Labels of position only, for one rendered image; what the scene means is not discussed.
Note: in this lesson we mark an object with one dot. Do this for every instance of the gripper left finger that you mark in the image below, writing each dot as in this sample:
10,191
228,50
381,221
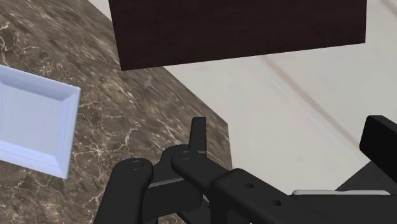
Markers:
130,189

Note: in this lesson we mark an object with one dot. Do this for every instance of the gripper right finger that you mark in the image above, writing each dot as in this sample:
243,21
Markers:
380,142

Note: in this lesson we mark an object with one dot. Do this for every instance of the white square plate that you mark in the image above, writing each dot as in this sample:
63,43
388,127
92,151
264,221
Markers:
31,121

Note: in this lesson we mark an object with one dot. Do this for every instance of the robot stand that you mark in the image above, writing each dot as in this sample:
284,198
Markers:
232,28

